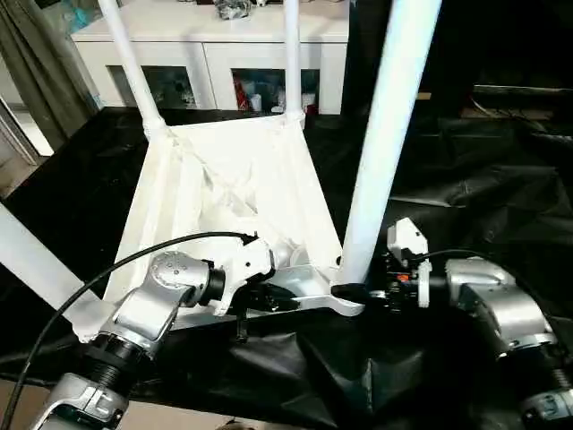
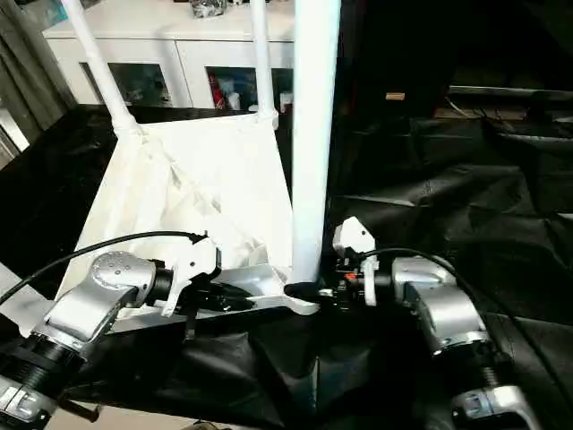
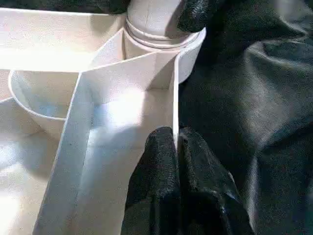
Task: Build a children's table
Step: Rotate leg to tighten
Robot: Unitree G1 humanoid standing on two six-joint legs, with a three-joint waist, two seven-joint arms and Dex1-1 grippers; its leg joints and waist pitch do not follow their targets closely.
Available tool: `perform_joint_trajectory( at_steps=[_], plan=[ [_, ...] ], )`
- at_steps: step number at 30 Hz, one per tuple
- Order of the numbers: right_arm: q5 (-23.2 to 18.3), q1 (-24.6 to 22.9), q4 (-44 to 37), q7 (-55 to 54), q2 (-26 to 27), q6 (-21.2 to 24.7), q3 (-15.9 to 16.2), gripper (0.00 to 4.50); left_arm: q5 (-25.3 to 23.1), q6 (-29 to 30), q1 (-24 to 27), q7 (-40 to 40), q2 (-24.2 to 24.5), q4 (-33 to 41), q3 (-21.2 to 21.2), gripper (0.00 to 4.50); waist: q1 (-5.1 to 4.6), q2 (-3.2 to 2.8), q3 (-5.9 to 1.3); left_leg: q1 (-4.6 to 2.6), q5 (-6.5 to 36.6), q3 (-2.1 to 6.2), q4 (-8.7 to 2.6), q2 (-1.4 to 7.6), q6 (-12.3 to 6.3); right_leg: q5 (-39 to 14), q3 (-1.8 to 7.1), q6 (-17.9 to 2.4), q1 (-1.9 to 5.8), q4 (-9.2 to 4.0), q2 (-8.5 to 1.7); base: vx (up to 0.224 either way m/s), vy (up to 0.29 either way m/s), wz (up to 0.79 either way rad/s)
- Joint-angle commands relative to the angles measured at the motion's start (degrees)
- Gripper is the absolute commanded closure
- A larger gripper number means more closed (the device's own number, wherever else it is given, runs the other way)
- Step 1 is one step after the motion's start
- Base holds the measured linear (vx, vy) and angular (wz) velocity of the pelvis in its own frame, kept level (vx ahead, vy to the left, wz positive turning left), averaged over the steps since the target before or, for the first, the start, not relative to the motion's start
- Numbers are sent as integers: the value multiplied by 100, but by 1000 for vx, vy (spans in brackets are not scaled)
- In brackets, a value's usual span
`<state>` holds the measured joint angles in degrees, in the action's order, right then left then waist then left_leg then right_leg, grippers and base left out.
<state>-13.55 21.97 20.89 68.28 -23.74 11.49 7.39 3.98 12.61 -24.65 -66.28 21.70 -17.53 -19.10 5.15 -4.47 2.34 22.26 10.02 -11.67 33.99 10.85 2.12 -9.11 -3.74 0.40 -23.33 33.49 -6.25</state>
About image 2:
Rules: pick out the white plastic table top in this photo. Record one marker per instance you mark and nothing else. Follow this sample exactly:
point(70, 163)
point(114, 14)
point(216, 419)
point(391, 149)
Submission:
point(201, 148)

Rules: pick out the white plastic table leg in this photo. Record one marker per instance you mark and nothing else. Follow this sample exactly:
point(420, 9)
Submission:
point(262, 58)
point(18, 291)
point(96, 58)
point(313, 112)

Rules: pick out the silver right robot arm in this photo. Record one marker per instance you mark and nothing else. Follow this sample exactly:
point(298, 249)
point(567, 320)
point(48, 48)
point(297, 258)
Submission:
point(447, 309)

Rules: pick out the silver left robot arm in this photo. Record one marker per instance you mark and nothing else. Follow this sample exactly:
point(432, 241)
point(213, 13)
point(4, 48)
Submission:
point(85, 309)

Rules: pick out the black mat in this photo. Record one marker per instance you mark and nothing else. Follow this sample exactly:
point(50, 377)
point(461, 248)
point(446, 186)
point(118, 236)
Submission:
point(447, 201)

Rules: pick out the black metal stand leg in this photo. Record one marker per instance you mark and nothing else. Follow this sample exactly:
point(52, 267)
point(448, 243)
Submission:
point(80, 410)

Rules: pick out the black cabinet gold label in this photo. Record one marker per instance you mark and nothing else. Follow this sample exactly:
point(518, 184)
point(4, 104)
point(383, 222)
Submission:
point(380, 54)

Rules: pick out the black side table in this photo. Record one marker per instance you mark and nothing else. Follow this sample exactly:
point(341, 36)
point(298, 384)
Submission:
point(492, 91)

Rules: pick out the white glass-door cabinet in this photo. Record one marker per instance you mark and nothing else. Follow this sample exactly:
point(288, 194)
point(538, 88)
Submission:
point(147, 27)

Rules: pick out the grey curtain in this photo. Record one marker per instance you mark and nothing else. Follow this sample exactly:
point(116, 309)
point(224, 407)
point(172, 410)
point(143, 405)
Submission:
point(31, 80)

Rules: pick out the dark grey bundle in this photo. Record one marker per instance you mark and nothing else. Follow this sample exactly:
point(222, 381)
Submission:
point(208, 8)

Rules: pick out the teal patterned strip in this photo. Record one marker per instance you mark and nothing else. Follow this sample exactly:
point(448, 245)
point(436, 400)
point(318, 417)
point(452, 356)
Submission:
point(53, 9)

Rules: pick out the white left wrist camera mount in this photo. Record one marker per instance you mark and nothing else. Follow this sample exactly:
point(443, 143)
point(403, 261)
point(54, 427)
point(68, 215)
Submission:
point(197, 260)

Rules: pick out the grey door frame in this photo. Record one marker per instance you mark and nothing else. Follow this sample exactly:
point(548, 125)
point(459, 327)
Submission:
point(11, 130)

